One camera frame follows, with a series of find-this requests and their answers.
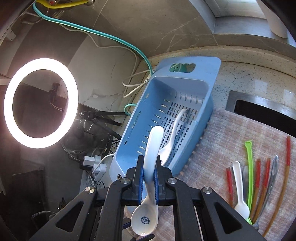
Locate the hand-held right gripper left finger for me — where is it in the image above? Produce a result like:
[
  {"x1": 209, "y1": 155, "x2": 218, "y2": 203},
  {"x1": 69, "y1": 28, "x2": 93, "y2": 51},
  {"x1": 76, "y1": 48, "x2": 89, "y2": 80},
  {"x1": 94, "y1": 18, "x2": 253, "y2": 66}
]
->
[{"x1": 30, "y1": 155, "x2": 145, "y2": 241}]

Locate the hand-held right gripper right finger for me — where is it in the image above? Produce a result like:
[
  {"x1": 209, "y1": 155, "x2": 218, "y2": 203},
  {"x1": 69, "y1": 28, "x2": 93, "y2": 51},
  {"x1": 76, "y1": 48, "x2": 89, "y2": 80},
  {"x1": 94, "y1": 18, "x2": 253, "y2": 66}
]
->
[{"x1": 153, "y1": 155, "x2": 266, "y2": 241}]

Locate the white ceramic spoon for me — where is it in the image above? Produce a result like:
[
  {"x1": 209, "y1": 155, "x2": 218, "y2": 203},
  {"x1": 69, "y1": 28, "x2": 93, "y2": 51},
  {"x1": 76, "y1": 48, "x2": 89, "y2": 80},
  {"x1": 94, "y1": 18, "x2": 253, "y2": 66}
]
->
[
  {"x1": 158, "y1": 108, "x2": 193, "y2": 166},
  {"x1": 131, "y1": 126, "x2": 164, "y2": 236}
]

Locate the green plastic spoon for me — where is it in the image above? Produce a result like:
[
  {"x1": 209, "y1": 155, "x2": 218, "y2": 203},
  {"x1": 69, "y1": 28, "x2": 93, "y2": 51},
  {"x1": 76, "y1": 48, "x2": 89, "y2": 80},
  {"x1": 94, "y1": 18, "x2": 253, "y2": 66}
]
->
[{"x1": 244, "y1": 140, "x2": 253, "y2": 225}]

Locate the blue plastic drain basket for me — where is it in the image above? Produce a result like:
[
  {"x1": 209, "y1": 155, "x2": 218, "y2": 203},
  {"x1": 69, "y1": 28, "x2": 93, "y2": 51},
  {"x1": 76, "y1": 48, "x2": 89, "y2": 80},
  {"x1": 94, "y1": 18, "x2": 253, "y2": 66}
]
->
[{"x1": 109, "y1": 56, "x2": 222, "y2": 183}]

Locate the red-tipped bamboo chopstick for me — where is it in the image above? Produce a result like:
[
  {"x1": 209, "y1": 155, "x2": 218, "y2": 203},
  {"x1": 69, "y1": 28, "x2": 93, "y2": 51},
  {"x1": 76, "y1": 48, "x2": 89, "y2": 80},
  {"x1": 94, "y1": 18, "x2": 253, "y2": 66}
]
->
[
  {"x1": 252, "y1": 158, "x2": 271, "y2": 224},
  {"x1": 226, "y1": 167, "x2": 234, "y2": 207},
  {"x1": 249, "y1": 159, "x2": 262, "y2": 220},
  {"x1": 262, "y1": 136, "x2": 292, "y2": 237}
]

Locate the white power adapter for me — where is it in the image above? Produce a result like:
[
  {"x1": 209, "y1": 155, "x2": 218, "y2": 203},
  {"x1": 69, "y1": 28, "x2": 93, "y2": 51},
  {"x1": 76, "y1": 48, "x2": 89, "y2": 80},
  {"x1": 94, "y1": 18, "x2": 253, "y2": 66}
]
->
[{"x1": 92, "y1": 155, "x2": 108, "y2": 181}]

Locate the black tripod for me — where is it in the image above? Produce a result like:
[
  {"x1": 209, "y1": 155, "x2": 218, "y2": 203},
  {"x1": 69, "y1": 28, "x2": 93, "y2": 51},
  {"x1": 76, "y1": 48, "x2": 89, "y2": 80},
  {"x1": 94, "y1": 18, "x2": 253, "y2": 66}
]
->
[{"x1": 77, "y1": 104, "x2": 125, "y2": 139}]

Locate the white plastic spoon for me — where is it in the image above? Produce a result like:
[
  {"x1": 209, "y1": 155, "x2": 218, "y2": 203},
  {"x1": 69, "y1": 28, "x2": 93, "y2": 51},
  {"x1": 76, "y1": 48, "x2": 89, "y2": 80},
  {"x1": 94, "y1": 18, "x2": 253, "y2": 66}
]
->
[{"x1": 232, "y1": 161, "x2": 250, "y2": 220}]

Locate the pink woven towel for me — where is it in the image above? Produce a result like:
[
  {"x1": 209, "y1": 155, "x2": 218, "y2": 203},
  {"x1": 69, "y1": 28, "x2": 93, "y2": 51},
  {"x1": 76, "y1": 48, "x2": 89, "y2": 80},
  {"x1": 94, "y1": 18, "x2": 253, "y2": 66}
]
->
[{"x1": 124, "y1": 108, "x2": 296, "y2": 241}]

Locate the metal spoon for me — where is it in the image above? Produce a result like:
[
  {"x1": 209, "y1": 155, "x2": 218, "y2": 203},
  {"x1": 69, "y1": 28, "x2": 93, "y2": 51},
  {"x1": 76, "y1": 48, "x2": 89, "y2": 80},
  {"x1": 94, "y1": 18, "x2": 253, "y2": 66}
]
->
[{"x1": 253, "y1": 155, "x2": 279, "y2": 230}]

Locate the steel sink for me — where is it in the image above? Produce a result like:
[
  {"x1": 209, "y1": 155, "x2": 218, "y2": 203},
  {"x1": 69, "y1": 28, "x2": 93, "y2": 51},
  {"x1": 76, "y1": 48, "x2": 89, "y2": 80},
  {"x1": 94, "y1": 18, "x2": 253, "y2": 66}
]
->
[{"x1": 225, "y1": 90, "x2": 296, "y2": 139}]

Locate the white bottle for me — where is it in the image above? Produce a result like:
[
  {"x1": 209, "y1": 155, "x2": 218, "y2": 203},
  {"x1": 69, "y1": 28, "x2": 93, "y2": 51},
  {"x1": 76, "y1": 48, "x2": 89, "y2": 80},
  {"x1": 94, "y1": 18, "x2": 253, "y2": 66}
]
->
[{"x1": 255, "y1": 0, "x2": 288, "y2": 39}]

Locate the white cable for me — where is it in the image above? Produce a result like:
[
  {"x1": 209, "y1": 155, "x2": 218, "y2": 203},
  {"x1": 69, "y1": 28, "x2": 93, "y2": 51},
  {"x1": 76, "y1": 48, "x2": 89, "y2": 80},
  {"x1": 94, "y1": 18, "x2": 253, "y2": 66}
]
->
[{"x1": 62, "y1": 23, "x2": 151, "y2": 98}]

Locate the round ring light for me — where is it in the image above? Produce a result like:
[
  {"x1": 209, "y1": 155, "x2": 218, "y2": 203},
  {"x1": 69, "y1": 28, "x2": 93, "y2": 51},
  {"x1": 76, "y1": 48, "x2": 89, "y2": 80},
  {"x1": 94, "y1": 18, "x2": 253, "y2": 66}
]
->
[{"x1": 3, "y1": 58, "x2": 79, "y2": 149}]

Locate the teal hose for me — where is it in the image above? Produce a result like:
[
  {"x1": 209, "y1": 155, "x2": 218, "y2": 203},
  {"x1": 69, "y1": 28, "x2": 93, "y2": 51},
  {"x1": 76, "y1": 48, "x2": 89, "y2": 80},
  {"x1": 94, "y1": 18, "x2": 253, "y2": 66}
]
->
[{"x1": 32, "y1": 2, "x2": 153, "y2": 76}]

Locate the yellow hose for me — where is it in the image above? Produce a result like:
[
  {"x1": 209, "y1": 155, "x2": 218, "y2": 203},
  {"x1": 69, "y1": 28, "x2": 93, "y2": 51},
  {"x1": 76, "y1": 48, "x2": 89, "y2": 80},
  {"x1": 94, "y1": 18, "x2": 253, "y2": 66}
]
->
[{"x1": 36, "y1": 0, "x2": 89, "y2": 9}]

